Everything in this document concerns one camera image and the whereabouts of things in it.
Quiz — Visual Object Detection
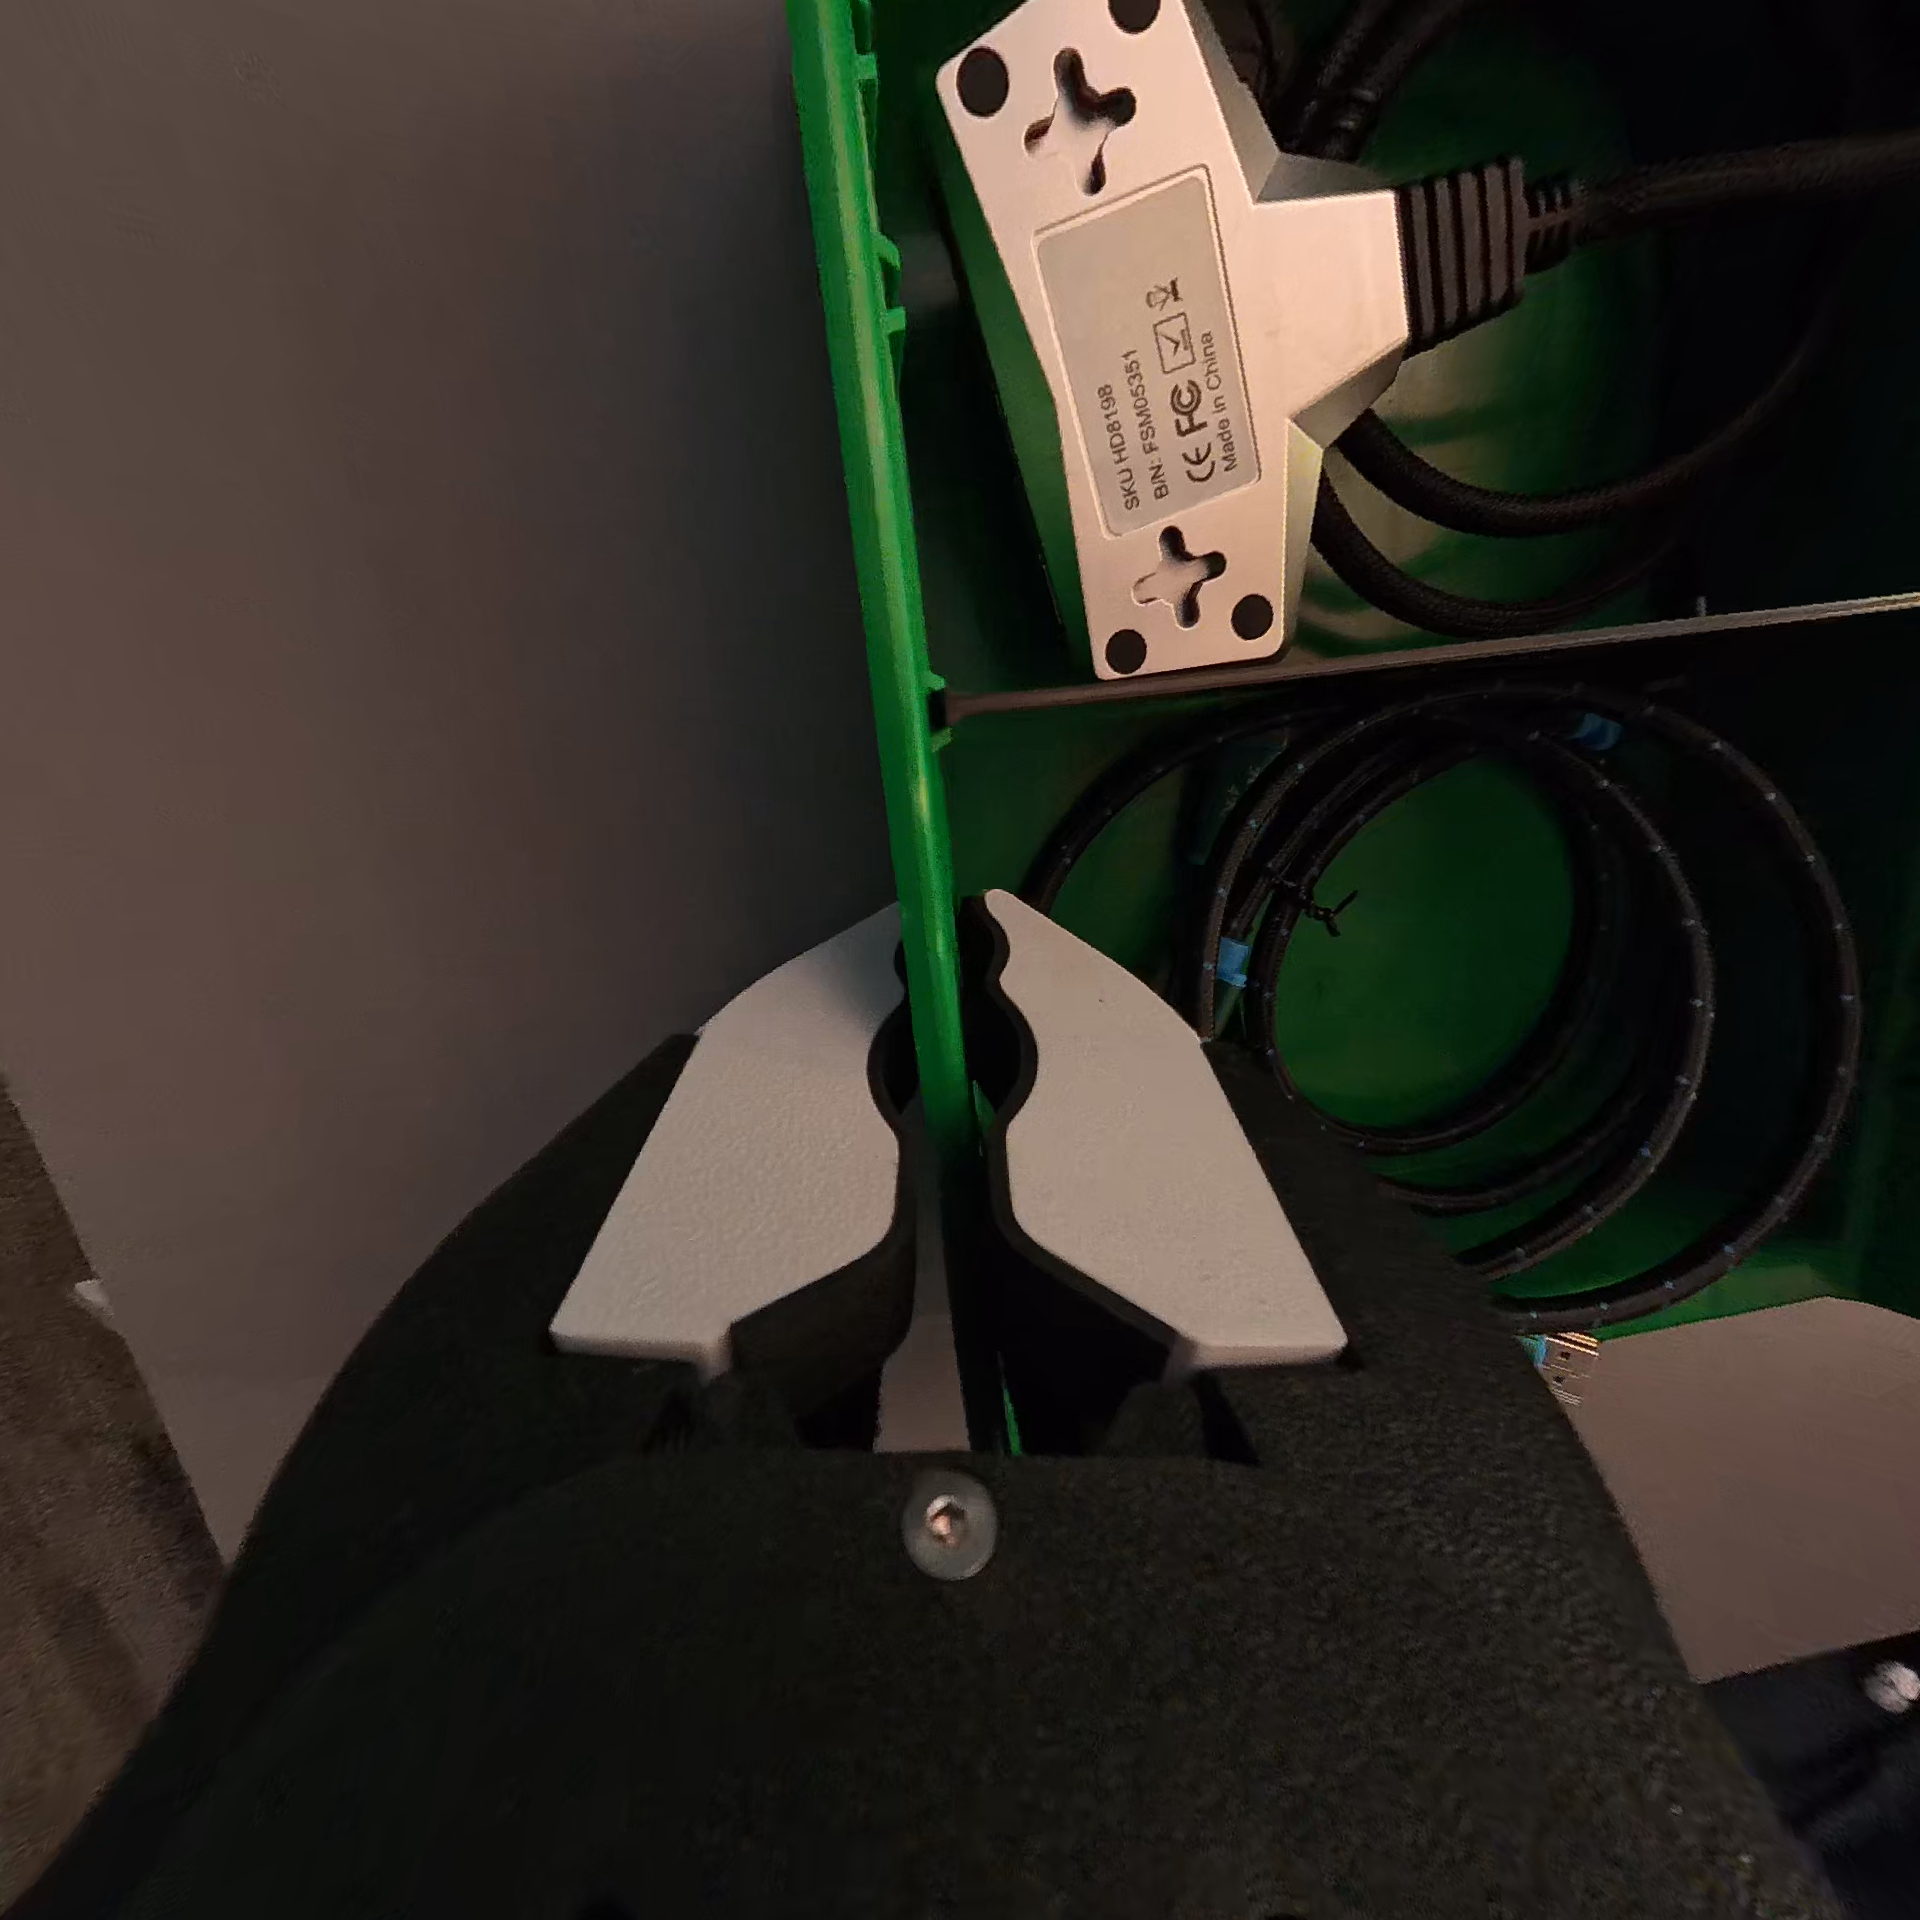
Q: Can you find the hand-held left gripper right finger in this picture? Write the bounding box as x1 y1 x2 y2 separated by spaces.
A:
983 889 1350 1370

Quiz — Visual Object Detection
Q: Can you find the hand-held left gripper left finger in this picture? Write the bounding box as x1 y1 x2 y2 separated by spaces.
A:
551 898 910 1378

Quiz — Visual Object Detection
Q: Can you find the green plastic bin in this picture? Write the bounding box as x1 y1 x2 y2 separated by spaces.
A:
788 0 1920 1463

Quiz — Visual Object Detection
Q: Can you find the black bin divider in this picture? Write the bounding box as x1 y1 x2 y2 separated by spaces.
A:
925 591 1920 722

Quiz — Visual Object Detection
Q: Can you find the black braided hub cable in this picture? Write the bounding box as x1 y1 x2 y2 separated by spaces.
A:
1244 0 1920 642

